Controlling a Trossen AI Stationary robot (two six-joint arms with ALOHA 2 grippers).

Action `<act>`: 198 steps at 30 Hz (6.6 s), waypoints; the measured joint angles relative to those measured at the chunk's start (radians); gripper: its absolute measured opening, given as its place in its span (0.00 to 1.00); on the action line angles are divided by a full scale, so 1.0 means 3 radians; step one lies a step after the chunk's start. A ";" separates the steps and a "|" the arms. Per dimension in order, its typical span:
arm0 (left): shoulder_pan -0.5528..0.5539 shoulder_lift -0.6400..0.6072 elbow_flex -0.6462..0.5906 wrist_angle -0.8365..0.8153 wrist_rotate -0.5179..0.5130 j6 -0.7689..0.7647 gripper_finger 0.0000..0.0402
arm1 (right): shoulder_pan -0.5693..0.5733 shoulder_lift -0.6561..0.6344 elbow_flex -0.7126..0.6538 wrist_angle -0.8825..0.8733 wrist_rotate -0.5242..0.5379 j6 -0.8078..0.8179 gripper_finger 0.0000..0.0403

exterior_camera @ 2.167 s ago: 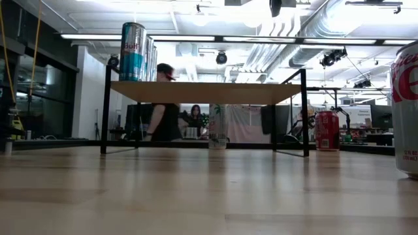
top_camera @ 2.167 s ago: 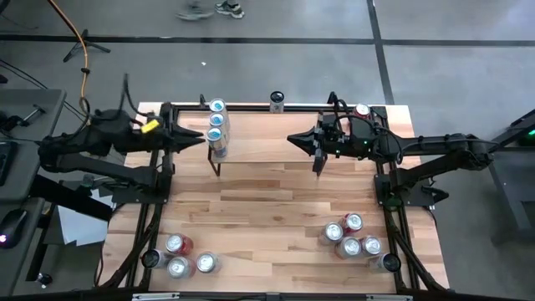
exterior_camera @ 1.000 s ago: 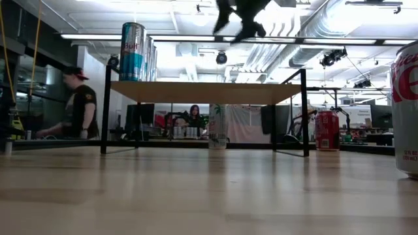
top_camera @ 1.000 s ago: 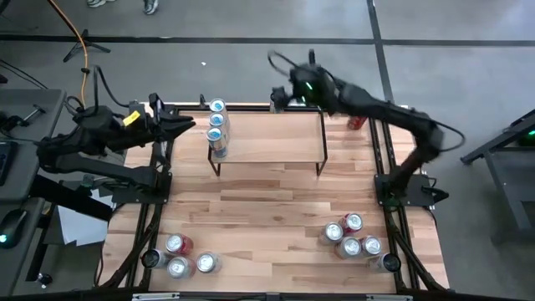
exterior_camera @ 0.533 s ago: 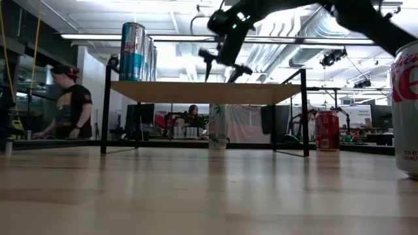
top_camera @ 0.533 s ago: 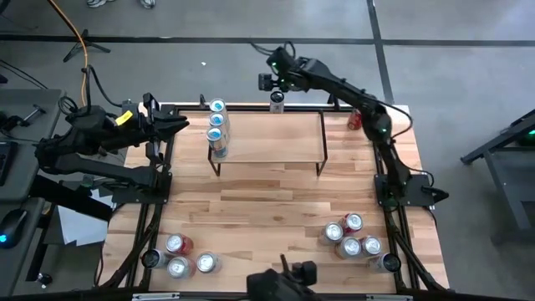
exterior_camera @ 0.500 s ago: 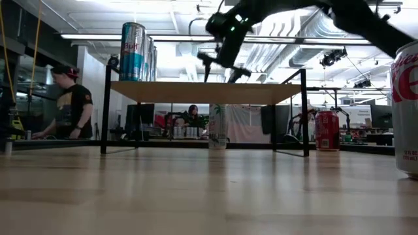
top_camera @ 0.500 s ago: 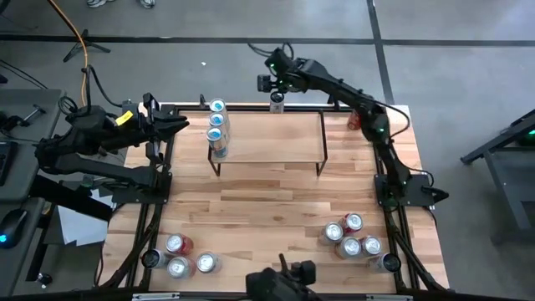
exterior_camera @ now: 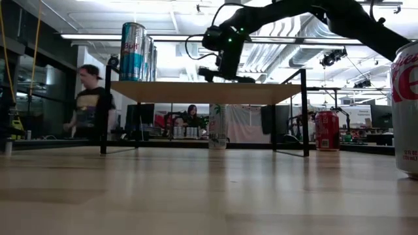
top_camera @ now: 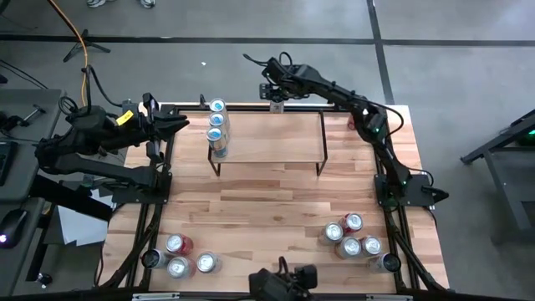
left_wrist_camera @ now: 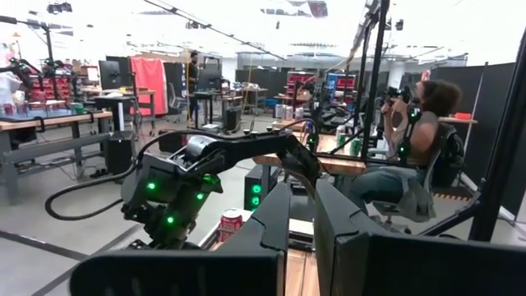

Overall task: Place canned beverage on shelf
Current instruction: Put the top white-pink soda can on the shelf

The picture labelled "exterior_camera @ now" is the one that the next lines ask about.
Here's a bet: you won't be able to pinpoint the tall white palm-print can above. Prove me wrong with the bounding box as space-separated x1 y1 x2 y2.
208 103 229 150

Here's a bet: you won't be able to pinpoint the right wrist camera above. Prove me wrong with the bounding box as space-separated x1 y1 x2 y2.
201 25 226 52

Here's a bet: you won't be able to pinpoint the silver Diet Coke can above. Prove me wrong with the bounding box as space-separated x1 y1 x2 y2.
390 41 418 180

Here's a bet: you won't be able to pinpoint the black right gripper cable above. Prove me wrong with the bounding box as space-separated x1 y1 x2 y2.
185 2 249 61

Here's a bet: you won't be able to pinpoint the person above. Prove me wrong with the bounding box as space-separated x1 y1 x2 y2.
182 104 205 130
62 64 117 140

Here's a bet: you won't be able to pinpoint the orange hanging cable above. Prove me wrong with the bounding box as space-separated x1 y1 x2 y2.
0 0 17 112
27 0 43 97

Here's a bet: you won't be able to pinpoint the yellow green device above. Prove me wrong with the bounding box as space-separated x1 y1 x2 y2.
10 117 25 141

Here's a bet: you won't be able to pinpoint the white pink hanging cloth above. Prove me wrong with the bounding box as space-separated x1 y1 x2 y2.
227 104 272 144

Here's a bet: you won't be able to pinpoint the black metal table frame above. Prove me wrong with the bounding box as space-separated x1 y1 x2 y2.
0 138 396 156

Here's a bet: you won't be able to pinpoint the black monitor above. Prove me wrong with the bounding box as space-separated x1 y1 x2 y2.
370 104 394 130
125 103 155 131

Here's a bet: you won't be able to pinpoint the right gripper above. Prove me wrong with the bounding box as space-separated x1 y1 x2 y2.
197 32 257 83

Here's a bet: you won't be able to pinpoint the black hanging cloth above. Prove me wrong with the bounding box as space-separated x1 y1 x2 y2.
260 104 291 135

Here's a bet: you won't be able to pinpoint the wooden shelf black metal legs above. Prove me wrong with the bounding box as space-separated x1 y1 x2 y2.
99 67 311 158

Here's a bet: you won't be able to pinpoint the red Coca-Cola can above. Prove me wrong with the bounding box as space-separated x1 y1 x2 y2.
314 110 341 151

